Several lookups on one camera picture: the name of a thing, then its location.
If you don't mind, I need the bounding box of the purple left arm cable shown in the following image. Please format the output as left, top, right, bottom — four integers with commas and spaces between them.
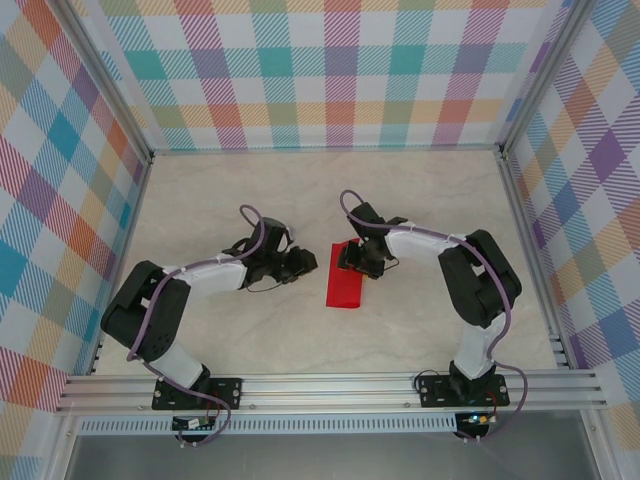
125, 203, 282, 449

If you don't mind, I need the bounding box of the aluminium frame post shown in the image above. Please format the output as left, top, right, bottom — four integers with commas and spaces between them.
54, 0, 154, 166
499, 0, 599, 156

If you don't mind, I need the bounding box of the grey metal panel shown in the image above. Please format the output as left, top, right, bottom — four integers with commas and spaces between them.
64, 430, 601, 480

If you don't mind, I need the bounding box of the aluminium table edge rail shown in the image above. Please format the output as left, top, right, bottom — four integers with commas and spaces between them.
87, 154, 154, 376
149, 144, 504, 157
497, 149, 571, 371

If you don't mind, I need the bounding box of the wide aluminium mounting rail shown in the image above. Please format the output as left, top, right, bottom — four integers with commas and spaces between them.
54, 369, 609, 416

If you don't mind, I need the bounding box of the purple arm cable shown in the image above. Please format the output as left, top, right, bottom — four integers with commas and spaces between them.
338, 189, 530, 445
125, 203, 282, 449

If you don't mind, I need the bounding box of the perforated metal cable tray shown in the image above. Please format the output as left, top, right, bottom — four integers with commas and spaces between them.
78, 413, 459, 435

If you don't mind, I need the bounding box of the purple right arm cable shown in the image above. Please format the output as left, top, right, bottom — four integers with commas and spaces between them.
338, 189, 530, 445

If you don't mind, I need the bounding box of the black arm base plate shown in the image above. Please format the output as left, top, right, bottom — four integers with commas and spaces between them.
151, 377, 245, 412
415, 373, 511, 409

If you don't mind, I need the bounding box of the red paper sheet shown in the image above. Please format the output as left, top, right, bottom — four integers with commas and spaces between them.
323, 239, 364, 310

